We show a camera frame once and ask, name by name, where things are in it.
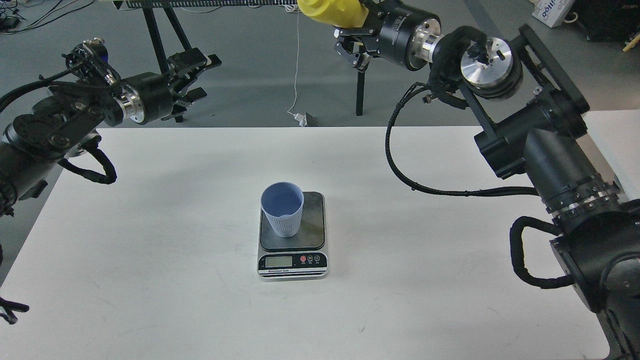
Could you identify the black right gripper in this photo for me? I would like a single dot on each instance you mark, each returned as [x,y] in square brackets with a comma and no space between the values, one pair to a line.
[397,34]

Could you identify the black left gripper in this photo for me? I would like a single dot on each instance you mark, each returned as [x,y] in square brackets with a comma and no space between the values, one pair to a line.
[148,96]

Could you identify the yellow squeeze bottle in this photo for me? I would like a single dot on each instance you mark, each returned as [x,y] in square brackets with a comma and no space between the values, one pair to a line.
[337,13]

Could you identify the blue plastic cup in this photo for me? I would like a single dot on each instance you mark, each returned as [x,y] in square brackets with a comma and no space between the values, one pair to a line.
[283,203]

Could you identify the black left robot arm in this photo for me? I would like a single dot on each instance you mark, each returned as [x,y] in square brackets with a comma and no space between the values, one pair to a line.
[61,128]

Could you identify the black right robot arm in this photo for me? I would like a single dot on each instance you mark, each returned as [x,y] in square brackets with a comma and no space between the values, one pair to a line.
[531,115]

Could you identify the digital kitchen scale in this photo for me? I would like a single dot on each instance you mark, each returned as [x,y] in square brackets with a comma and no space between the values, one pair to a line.
[304,256]

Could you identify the black trestle table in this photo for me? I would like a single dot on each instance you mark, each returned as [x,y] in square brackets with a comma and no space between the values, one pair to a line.
[274,64]

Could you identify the white power adapter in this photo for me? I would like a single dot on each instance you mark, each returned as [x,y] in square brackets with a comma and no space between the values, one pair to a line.
[306,120]

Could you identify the white cardboard box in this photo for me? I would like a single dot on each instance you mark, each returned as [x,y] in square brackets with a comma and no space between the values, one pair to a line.
[554,13]

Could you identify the white side table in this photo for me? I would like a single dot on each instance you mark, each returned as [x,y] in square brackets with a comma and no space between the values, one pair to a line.
[617,136]

